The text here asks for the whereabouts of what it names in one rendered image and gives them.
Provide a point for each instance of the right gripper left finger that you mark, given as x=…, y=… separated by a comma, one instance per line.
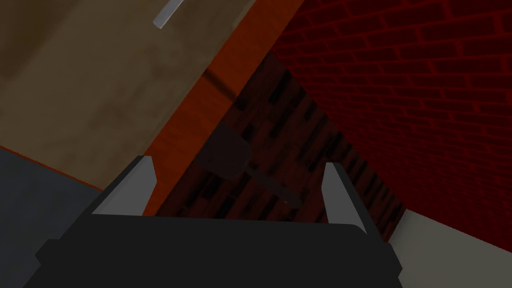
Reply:
x=132, y=192

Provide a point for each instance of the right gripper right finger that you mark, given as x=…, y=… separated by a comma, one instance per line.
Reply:
x=340, y=198

